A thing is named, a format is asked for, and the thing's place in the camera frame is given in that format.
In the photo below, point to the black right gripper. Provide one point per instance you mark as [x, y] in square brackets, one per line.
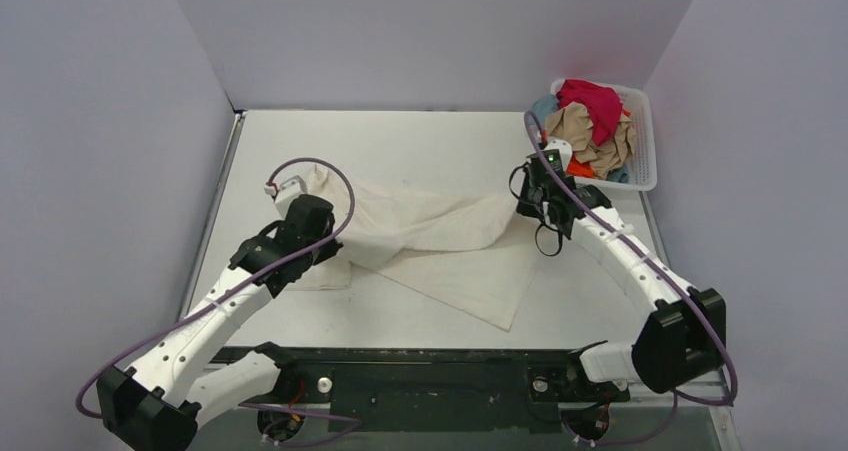
[530, 198]

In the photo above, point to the teal blue t shirt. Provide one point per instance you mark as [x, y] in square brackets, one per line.
[544, 107]

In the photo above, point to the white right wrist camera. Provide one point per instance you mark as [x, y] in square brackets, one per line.
[558, 153]

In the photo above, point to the tan beige t shirt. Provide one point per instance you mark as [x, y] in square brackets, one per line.
[574, 125]

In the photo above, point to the white plastic laundry basket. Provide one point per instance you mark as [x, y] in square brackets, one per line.
[641, 166]

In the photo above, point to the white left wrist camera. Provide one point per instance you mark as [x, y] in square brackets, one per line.
[283, 194]

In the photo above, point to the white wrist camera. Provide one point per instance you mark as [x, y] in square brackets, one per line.
[558, 153]
[283, 194]

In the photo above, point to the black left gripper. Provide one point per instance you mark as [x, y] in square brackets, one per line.
[325, 250]

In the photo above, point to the orange t shirt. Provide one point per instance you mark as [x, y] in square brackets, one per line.
[577, 169]

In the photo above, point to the cream white t shirt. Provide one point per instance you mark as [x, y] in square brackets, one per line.
[471, 252]

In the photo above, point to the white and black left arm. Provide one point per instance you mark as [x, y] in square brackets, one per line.
[165, 396]

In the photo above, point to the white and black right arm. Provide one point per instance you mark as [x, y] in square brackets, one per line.
[683, 332]

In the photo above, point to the magenta red t shirt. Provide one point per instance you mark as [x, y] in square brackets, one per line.
[602, 103]

